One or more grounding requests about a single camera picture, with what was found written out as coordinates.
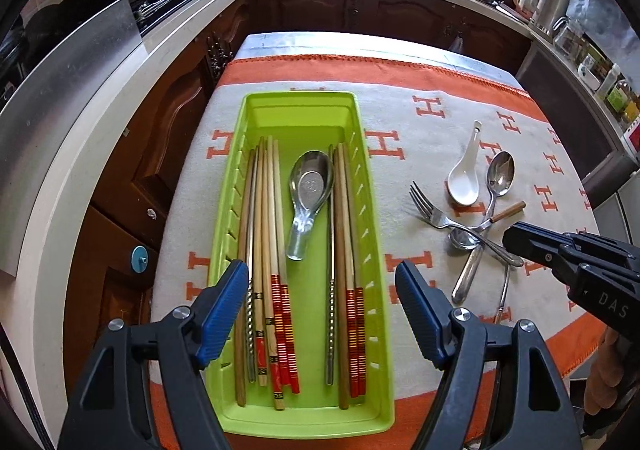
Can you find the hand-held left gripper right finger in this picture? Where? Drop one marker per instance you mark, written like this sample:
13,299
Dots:
417,310

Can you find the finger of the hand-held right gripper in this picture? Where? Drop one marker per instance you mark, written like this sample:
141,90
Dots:
550,236
535,252

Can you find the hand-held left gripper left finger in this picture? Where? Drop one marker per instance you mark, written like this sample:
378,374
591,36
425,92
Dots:
225,310

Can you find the red striped bamboo chopstick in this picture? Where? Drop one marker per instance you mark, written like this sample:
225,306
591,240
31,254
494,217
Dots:
278,310
360,330
287,325
351,330

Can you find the large steel spoon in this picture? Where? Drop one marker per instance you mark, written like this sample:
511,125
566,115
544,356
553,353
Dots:
501,174

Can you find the steel chopstick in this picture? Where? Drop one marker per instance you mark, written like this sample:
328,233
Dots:
253,230
330,305

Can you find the steel fork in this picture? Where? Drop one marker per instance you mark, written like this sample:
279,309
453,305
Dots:
435,217

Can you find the white ceramic spoon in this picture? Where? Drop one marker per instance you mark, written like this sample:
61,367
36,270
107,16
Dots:
462,187

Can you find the dark wooden chopstick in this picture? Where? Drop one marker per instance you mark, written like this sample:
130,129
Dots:
245,210
340,230

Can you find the steel soup spoon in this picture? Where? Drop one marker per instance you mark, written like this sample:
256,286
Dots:
312,182

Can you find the green plastic tray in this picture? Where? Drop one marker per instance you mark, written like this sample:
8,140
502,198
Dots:
300,114

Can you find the person's right hand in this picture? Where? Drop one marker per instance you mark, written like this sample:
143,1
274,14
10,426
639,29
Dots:
605,375

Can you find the blue round cabinet latch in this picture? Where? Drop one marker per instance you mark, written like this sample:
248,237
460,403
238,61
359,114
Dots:
139,260

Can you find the green label bottle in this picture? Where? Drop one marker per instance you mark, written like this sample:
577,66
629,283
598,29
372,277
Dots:
621,97

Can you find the white bowl on counter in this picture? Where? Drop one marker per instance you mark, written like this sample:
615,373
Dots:
587,74

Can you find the white plastic bottle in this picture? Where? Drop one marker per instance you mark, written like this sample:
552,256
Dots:
607,79

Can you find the orange grey printed blanket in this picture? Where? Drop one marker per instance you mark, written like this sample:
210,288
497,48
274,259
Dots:
410,109

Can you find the glass pitcher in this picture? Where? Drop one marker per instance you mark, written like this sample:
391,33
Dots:
567,37

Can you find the hanging plastic bag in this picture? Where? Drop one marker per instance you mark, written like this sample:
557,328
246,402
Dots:
457,42

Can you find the steel splash panel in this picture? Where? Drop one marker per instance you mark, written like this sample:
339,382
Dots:
65,89

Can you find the light blue table cover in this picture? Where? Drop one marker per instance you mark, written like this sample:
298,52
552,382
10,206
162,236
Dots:
350,44

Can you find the dark wooden cabinets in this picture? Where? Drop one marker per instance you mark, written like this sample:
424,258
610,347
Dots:
310,9

